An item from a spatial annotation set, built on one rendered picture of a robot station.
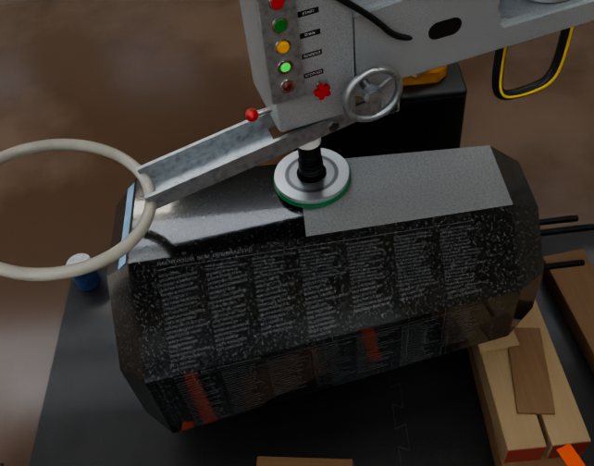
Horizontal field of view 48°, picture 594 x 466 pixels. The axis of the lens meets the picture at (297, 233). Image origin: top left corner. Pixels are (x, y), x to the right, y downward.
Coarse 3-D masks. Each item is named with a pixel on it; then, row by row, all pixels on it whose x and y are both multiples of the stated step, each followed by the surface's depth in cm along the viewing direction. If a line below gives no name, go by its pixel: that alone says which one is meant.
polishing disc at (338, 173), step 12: (288, 156) 191; (324, 156) 190; (336, 156) 189; (276, 168) 188; (288, 168) 188; (336, 168) 186; (348, 168) 186; (276, 180) 185; (288, 180) 185; (324, 180) 184; (336, 180) 183; (348, 180) 184; (288, 192) 182; (300, 192) 181; (312, 192) 181; (324, 192) 181; (336, 192) 180
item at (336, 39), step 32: (320, 0) 135; (352, 0) 138; (256, 32) 144; (320, 32) 140; (352, 32) 143; (256, 64) 156; (320, 64) 146; (352, 64) 149; (352, 96) 156; (288, 128) 156
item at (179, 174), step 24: (264, 120) 173; (336, 120) 166; (192, 144) 171; (216, 144) 173; (240, 144) 174; (264, 144) 165; (288, 144) 167; (144, 168) 171; (168, 168) 174; (192, 168) 172; (216, 168) 164; (240, 168) 167; (168, 192) 165; (192, 192) 168
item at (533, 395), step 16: (512, 336) 216; (528, 336) 215; (480, 352) 214; (512, 352) 212; (528, 352) 212; (512, 368) 209; (528, 368) 208; (544, 368) 208; (528, 384) 205; (544, 384) 204; (528, 400) 201; (544, 400) 201
